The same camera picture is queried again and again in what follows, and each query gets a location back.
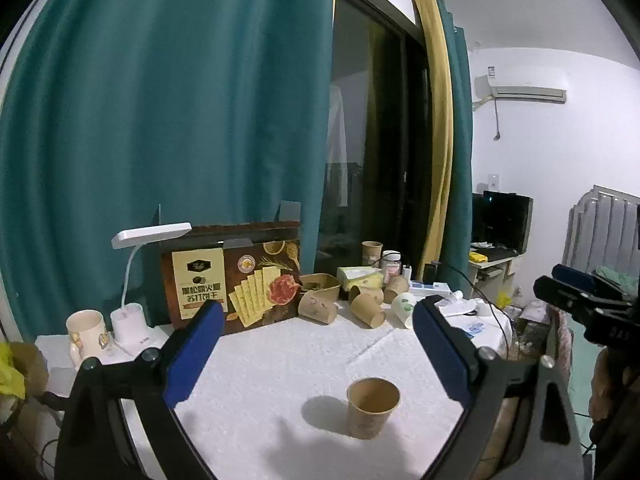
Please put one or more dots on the white tablecloth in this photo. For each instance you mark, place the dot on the white tablecloth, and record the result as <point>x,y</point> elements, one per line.
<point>310,350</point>

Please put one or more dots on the white printed paper cup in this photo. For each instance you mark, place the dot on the white printed paper cup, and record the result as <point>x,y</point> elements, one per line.
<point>404,305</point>

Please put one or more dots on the white desk lamp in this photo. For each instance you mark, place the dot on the white desk lamp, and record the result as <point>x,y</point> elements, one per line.
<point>132,285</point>

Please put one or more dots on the brown paper cup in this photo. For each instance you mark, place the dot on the brown paper cup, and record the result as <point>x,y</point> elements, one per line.
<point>368,311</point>
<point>317,306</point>
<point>371,252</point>
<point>364,291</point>
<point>396,287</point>
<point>372,407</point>

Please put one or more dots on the brown cracker box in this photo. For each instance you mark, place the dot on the brown cracker box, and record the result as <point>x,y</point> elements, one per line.
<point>235,280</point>

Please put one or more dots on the narrow teal curtain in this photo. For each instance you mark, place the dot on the narrow teal curtain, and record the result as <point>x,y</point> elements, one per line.
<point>460,150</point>

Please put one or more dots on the green tissue pack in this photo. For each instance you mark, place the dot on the green tissue pack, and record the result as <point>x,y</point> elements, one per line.
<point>360,275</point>

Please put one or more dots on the clear jar with lid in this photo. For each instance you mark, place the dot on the clear jar with lid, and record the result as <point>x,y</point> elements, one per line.
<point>391,261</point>

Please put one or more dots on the dark glass sliding door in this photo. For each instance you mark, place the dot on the dark glass sliding door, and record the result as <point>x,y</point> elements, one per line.
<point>375,140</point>

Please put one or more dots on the wide teal curtain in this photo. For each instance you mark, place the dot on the wide teal curtain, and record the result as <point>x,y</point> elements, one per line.
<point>170,120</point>

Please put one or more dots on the white ceramic mug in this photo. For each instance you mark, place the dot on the white ceramic mug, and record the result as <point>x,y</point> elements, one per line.
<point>86,332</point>

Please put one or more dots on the person's right hand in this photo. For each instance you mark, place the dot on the person's right hand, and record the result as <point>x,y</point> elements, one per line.
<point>612,395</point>

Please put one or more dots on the brown paper bowl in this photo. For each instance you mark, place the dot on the brown paper bowl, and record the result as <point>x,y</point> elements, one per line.
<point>320,282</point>

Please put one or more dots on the white wall socket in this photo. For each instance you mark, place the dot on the white wall socket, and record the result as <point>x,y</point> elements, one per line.
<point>494,180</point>

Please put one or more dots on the white power strip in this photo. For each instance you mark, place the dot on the white power strip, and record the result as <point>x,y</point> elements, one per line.
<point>435,288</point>

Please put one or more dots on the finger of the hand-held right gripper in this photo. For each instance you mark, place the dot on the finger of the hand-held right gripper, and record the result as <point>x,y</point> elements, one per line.
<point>575,275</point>
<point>555,292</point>

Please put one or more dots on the black monitor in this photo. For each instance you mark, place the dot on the black monitor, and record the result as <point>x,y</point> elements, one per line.
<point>501,222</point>

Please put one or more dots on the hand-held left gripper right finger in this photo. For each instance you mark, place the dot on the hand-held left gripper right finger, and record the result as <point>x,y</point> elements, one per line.
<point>442,355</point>

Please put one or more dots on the white computer desk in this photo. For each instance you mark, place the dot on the white computer desk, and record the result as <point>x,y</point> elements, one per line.
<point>492,270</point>

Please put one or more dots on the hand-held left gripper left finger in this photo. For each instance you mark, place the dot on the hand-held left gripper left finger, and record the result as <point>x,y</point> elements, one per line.
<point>195,350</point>

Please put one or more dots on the yellow plastic bag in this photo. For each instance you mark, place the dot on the yellow plastic bag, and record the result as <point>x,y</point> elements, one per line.
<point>11,372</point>

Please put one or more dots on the yellow curtain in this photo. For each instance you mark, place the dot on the yellow curtain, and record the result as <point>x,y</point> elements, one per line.
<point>436,125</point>

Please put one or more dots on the white air conditioner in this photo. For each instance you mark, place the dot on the white air conditioner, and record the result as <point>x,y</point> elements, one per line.
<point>522,87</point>

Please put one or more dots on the yellow cloth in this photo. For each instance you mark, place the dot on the yellow cloth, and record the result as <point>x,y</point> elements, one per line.
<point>477,256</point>

